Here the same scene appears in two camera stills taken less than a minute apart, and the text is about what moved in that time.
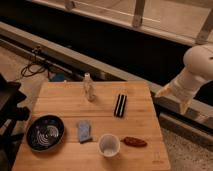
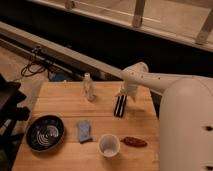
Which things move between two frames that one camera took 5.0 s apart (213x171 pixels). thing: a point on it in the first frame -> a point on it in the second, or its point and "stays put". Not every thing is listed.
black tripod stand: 11,117 stays put
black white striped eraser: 120,105 stays put
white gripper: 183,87 -> 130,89
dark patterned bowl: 44,133 stays put
